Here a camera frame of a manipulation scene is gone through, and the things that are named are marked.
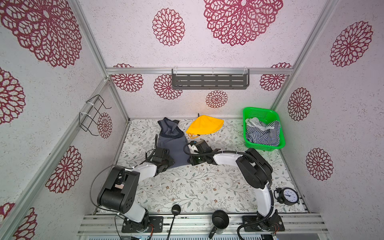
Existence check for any grey blue tank top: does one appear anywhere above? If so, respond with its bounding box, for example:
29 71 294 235
157 118 190 168

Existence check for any striped tank top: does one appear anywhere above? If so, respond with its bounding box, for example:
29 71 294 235
245 118 281 147

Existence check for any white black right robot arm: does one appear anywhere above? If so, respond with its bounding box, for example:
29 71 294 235
184 148 274 220

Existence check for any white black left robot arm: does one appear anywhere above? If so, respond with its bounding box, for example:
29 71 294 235
97 148 175 227

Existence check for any yellow fabric hat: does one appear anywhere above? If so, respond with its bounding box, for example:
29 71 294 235
187 115 225 139

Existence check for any black ladle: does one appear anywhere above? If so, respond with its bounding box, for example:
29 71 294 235
167 204 181 240

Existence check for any green plastic basket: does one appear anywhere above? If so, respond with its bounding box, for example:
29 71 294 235
243 107 286 151

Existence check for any round pressure gauge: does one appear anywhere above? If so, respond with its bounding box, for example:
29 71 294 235
274 187 300 206

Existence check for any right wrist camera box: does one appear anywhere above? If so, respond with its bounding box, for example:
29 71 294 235
195 140 213 154

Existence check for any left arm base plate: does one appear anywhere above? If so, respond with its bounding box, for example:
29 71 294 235
122 217 164 234

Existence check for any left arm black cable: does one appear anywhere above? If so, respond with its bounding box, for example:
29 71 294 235
89 134 159 240

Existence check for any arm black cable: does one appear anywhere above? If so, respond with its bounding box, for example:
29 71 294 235
89 134 159 240
182 141 275 240

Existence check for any grey wall shelf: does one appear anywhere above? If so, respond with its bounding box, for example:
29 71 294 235
171 69 250 90

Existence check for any black wire wall rack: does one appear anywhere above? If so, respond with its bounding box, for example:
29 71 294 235
78 95 111 137

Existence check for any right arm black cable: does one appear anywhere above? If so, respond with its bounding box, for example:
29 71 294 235
182 141 275 240

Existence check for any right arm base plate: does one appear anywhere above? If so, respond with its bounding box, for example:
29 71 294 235
242 214 285 232

